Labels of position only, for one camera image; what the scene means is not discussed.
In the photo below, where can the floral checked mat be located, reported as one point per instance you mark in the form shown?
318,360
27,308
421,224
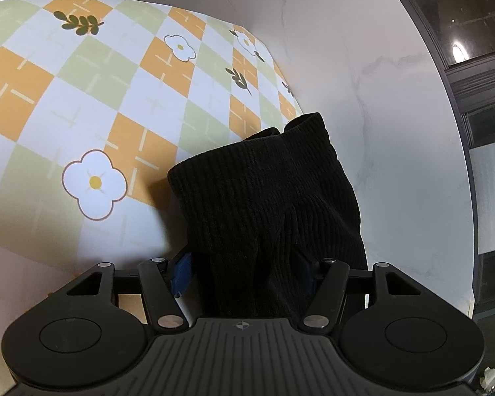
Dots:
86,103

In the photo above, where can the black pants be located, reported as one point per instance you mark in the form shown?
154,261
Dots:
264,198

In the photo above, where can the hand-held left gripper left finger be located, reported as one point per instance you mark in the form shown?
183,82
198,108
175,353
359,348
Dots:
181,274

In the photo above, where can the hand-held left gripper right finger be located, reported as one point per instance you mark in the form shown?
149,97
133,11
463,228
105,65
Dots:
306,274

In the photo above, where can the white paper sheet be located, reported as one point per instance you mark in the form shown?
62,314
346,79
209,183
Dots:
493,198

